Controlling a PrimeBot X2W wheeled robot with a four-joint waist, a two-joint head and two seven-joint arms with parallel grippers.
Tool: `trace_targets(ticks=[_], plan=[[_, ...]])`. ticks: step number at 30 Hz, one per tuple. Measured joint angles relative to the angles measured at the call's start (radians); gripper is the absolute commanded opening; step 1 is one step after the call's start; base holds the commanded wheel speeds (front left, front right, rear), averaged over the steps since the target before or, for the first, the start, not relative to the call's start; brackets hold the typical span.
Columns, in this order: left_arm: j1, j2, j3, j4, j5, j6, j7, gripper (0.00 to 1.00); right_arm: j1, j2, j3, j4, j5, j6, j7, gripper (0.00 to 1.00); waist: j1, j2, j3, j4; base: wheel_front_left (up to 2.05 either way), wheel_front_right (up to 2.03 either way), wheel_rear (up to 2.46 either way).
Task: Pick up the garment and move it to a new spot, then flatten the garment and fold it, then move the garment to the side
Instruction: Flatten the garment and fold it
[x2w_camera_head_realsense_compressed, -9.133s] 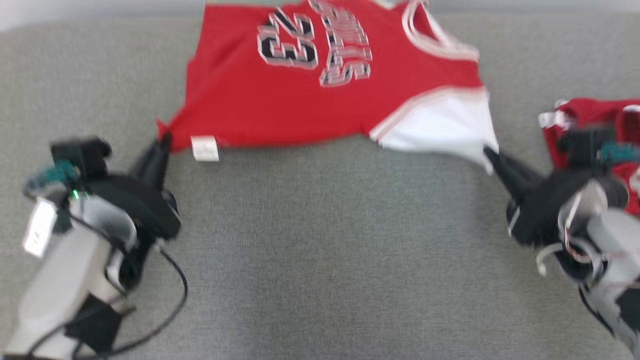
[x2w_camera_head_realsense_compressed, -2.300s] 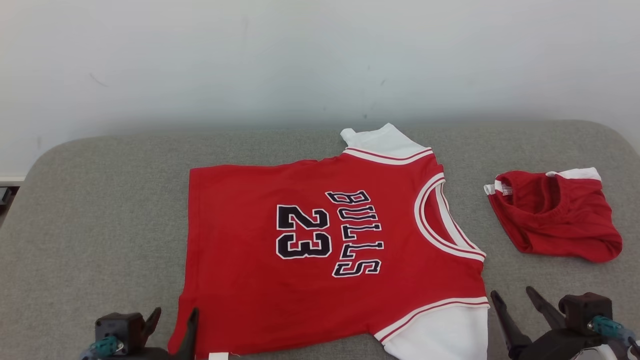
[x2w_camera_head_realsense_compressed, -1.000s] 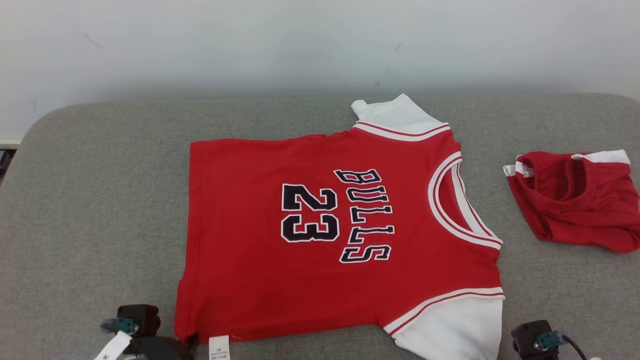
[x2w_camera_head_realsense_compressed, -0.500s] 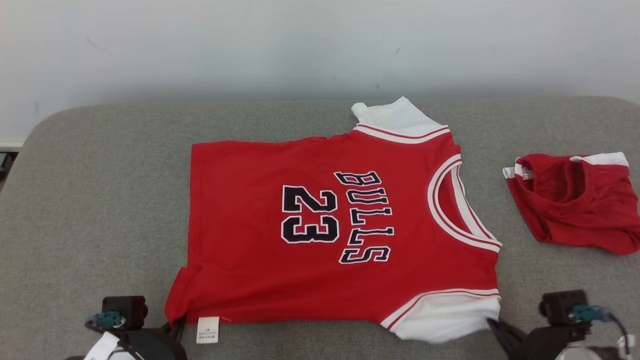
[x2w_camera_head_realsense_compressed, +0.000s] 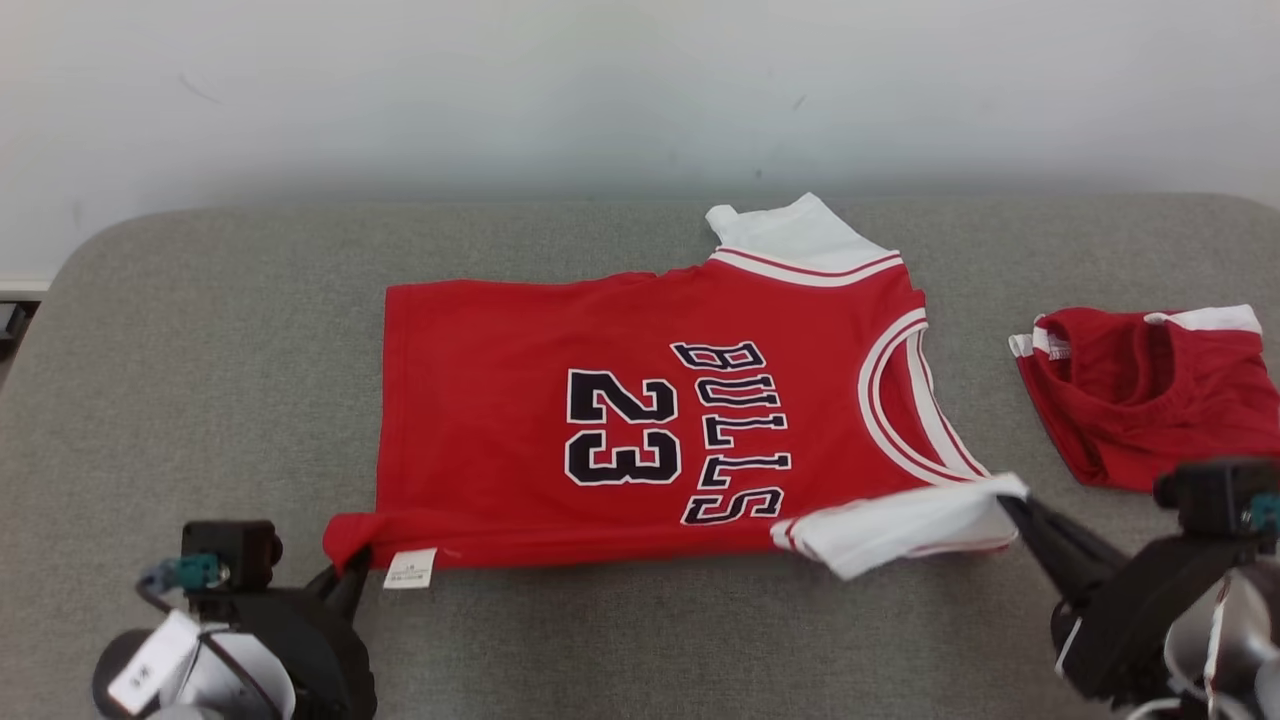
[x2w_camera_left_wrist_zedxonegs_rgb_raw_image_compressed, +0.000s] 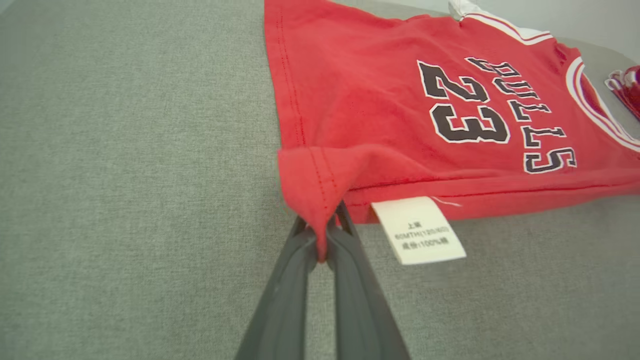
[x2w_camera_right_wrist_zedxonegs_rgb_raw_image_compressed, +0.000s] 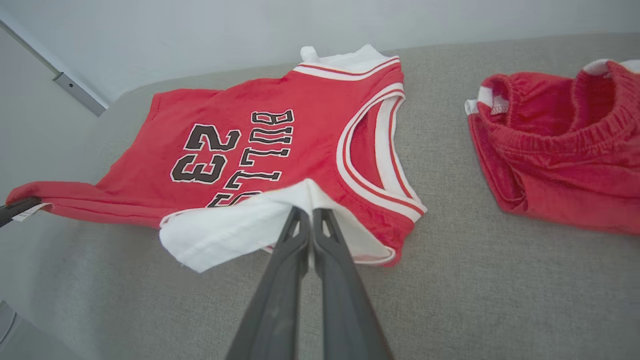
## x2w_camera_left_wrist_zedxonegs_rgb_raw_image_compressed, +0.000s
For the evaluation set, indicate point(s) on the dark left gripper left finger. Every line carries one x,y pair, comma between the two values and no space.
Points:
285,310

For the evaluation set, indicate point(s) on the red shorts white side stripe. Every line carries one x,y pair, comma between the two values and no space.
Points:
631,92

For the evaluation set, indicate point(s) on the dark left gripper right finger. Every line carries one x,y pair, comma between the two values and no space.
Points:
360,310

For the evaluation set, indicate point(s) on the grey fabric sofa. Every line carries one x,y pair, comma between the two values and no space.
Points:
125,200

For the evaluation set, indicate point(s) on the red basketball jersey white trim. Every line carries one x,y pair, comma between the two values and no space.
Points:
350,100

